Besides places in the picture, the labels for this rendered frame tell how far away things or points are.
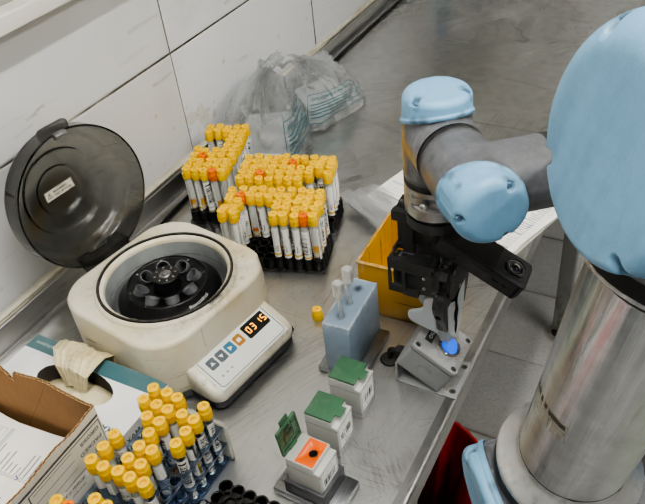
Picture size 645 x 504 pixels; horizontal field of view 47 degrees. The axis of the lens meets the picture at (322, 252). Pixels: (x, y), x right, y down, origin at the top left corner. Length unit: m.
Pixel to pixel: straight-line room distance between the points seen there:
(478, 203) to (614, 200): 0.34
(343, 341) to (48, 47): 0.62
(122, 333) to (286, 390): 0.24
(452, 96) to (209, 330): 0.47
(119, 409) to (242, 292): 0.23
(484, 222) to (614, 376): 0.27
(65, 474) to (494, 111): 1.15
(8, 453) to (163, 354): 0.22
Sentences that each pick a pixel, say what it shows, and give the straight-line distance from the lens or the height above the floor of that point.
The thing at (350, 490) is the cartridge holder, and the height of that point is 0.89.
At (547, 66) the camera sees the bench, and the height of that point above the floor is 0.88.
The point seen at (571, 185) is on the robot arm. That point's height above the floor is 1.46.
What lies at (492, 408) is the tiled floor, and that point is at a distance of 2.16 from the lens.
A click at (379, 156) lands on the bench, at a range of 1.51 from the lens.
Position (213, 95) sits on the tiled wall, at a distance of 1.55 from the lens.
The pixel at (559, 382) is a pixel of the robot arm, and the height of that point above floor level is 1.29.
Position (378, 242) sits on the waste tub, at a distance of 1.15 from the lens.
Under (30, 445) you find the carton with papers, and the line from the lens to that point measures 1.03.
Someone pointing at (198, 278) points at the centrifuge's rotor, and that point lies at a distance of 1.10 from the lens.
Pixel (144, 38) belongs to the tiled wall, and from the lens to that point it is 1.37.
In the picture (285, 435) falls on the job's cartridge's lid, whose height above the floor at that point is 0.97.
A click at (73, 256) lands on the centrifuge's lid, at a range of 1.20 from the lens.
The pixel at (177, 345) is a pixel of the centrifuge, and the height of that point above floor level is 0.98.
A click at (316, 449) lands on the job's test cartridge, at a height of 0.95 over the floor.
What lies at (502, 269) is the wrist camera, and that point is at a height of 1.10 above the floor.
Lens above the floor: 1.67
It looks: 38 degrees down
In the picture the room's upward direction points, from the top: 7 degrees counter-clockwise
